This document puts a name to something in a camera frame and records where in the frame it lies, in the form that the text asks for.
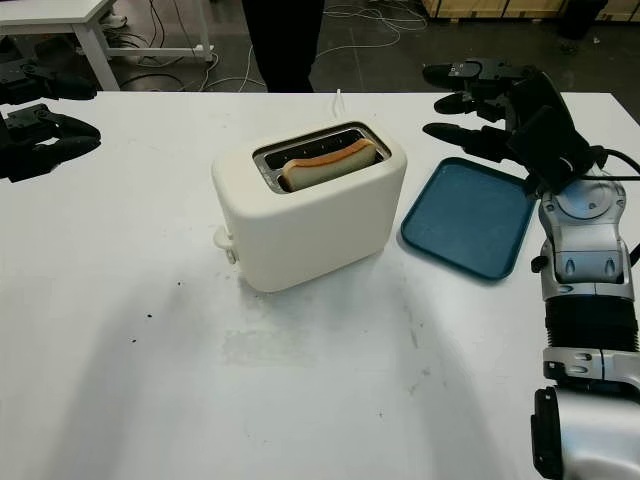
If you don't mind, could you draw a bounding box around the white desk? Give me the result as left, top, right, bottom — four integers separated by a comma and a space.
0, 0, 216, 92

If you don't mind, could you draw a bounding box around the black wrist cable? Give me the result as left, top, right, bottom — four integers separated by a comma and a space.
587, 144, 640, 182

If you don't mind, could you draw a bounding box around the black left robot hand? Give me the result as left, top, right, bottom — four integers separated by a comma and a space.
0, 61, 102, 184

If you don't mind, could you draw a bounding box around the person in cream sweater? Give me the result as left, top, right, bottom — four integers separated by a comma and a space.
242, 0, 321, 94

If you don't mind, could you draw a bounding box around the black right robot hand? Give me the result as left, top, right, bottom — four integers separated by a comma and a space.
422, 58, 609, 176

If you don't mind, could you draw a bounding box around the toast slice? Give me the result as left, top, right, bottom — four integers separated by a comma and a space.
279, 138, 377, 194

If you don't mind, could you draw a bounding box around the bystander in dark trousers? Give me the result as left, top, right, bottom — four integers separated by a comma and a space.
557, 0, 599, 54

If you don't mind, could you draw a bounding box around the teal plastic tray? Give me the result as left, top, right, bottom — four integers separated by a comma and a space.
398, 157, 541, 285

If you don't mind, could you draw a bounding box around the cream white toaster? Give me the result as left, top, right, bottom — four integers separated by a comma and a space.
210, 119, 409, 294

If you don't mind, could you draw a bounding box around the white floor cable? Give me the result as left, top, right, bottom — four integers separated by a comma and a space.
314, 2, 429, 59

